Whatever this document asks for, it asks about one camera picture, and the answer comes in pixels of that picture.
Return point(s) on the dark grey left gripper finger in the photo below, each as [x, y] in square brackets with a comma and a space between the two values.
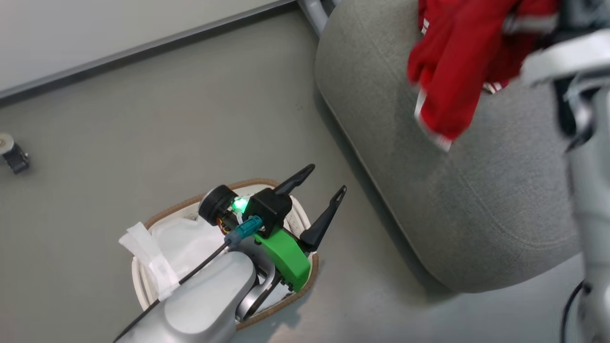
[295, 180]
[324, 221]

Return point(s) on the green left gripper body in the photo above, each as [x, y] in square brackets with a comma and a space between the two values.
[286, 259]

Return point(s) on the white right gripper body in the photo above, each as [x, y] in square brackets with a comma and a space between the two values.
[567, 57]

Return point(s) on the red garment with white trim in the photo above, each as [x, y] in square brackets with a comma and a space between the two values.
[457, 62]

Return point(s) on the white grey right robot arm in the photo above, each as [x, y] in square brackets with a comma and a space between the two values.
[595, 200]

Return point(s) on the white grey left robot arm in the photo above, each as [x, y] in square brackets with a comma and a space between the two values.
[205, 305]

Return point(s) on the grey fabric sofa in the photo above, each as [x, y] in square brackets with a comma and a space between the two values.
[452, 200]

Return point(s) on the white fabric piece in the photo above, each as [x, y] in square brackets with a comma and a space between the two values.
[183, 243]

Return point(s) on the black caster wheel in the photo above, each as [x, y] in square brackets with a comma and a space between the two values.
[14, 155]

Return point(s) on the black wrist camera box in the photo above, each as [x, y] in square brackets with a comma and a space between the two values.
[268, 207]

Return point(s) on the grey metal wall frame rail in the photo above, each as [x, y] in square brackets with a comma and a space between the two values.
[143, 47]

